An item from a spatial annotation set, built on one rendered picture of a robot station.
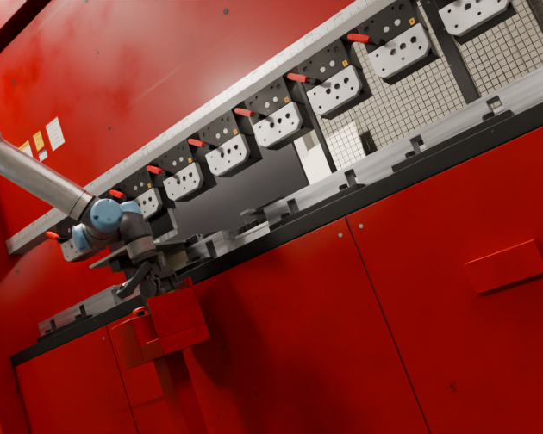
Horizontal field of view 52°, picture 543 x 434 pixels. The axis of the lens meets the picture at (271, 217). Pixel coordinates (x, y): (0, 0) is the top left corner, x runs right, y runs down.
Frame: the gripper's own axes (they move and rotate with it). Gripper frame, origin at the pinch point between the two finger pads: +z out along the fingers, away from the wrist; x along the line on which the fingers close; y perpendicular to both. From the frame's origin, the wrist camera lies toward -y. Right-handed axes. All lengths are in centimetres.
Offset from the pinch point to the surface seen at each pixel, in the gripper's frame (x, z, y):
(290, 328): -22.7, 13.6, 20.4
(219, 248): 1.6, -16.1, 31.6
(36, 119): 66, -97, 28
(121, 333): 10.9, -2.9, -6.2
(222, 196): 39, -43, 82
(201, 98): -12, -62, 36
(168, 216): 19, -34, 33
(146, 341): 4.5, 1.7, -4.2
